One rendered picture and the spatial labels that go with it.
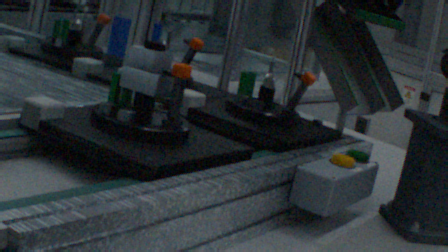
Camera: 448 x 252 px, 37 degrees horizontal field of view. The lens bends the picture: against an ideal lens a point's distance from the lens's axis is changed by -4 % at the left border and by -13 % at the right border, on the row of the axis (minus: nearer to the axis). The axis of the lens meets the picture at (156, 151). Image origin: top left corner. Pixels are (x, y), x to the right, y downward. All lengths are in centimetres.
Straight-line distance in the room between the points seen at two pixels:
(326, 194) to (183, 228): 28
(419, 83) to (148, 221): 459
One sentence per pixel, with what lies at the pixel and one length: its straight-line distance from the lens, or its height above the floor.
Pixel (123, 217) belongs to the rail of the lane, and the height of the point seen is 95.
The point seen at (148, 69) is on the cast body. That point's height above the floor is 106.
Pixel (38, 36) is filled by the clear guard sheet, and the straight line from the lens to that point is 103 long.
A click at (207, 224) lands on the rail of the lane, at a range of 88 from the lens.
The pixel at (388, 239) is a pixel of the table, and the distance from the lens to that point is 117.
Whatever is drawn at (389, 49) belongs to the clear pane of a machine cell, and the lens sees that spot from 536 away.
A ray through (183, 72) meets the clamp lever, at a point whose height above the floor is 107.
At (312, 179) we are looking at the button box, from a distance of 104.
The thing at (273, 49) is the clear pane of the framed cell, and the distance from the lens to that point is 254.
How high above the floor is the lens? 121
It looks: 15 degrees down
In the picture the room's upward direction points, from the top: 11 degrees clockwise
